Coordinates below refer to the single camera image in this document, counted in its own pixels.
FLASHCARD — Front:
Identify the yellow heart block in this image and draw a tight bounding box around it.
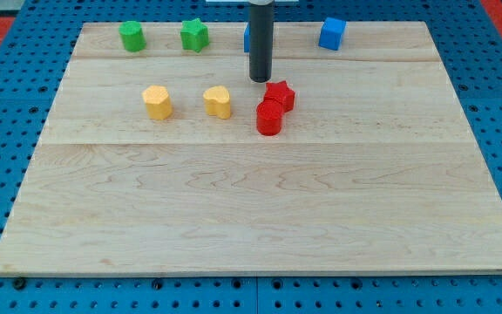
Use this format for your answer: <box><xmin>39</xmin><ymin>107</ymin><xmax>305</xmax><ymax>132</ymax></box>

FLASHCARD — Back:
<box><xmin>202</xmin><ymin>85</ymin><xmax>231</xmax><ymax>119</ymax></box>

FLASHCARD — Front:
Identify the red cylinder block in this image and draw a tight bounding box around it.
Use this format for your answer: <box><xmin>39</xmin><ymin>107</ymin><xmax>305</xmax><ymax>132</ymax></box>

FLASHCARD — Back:
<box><xmin>256</xmin><ymin>99</ymin><xmax>284</xmax><ymax>136</ymax></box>

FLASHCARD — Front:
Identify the red star block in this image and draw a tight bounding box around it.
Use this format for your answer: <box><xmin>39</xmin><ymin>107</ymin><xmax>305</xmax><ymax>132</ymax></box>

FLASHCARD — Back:
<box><xmin>263</xmin><ymin>80</ymin><xmax>295</xmax><ymax>113</ymax></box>

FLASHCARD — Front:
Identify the yellow hexagon block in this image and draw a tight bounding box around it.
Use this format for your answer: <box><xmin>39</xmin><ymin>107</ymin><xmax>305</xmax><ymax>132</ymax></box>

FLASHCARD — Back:
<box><xmin>142</xmin><ymin>85</ymin><xmax>173</xmax><ymax>120</ymax></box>

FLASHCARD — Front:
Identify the wooden board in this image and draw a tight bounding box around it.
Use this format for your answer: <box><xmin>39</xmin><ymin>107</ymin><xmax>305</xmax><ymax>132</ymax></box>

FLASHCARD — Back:
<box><xmin>0</xmin><ymin>22</ymin><xmax>502</xmax><ymax>277</ymax></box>

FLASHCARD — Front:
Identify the blue block behind pusher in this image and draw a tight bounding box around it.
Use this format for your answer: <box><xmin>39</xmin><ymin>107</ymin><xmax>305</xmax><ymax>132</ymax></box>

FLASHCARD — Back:
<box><xmin>243</xmin><ymin>24</ymin><xmax>250</xmax><ymax>53</ymax></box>

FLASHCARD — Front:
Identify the green star block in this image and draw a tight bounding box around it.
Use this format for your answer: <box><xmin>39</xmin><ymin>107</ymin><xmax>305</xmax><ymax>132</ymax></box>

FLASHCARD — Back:
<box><xmin>180</xmin><ymin>17</ymin><xmax>209</xmax><ymax>53</ymax></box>

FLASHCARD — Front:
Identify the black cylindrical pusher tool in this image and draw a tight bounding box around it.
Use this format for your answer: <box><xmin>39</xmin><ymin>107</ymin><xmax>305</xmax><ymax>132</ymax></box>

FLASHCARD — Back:
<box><xmin>248</xmin><ymin>0</ymin><xmax>275</xmax><ymax>83</ymax></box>

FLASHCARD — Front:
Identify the blue cube block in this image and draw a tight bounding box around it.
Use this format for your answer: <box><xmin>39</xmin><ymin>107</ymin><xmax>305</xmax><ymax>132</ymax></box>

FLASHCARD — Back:
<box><xmin>318</xmin><ymin>17</ymin><xmax>347</xmax><ymax>51</ymax></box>

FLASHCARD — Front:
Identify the green cylinder block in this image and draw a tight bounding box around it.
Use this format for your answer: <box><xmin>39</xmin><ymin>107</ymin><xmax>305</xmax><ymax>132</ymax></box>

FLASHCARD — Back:
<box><xmin>119</xmin><ymin>21</ymin><xmax>146</xmax><ymax>52</ymax></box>

